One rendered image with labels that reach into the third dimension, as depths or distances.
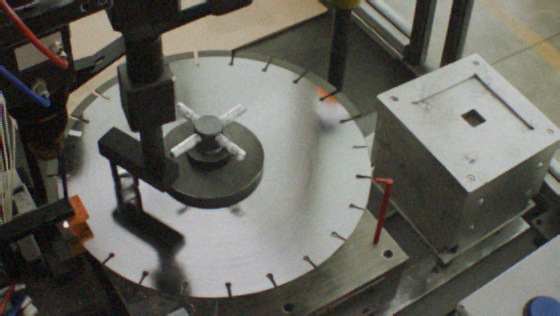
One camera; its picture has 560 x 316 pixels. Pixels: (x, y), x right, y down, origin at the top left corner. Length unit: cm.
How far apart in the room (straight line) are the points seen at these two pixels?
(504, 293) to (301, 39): 63
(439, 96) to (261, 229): 34
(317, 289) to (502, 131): 31
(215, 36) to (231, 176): 52
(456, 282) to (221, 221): 35
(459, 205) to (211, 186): 30
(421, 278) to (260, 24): 54
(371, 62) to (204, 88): 43
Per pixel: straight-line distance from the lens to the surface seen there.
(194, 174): 80
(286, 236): 76
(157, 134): 70
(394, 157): 100
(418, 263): 100
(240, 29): 130
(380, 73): 124
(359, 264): 87
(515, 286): 84
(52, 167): 84
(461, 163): 92
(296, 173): 81
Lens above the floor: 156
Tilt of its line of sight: 47 degrees down
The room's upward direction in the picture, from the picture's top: 3 degrees clockwise
